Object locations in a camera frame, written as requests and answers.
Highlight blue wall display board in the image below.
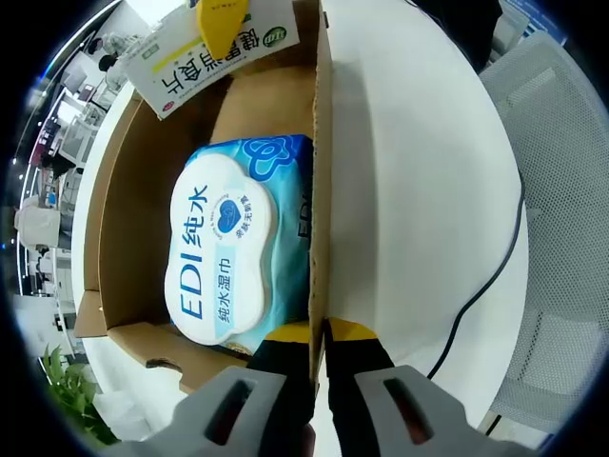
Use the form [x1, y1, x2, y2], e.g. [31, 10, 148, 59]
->
[501, 0, 572, 47]

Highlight black cable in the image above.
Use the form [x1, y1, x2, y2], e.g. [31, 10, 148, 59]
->
[425, 183, 526, 380]

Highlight brown cardboard shoe box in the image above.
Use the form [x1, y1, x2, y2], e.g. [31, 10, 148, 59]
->
[73, 0, 334, 395]

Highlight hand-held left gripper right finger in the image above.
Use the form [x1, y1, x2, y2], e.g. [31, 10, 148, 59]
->
[323, 317, 539, 457]

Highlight green plant in white pot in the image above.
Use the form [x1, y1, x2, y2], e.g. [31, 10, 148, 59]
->
[42, 345, 118, 447]

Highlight soft wet wipes pack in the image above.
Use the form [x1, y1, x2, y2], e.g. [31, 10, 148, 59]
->
[164, 133, 315, 356]

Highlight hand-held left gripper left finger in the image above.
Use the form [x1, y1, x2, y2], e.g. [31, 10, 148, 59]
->
[102, 319, 319, 457]

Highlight grey mesh chair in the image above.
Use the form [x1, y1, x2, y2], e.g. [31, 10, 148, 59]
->
[478, 30, 609, 439]

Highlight white medicine box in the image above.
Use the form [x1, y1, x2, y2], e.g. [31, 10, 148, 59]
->
[124, 0, 301, 120]

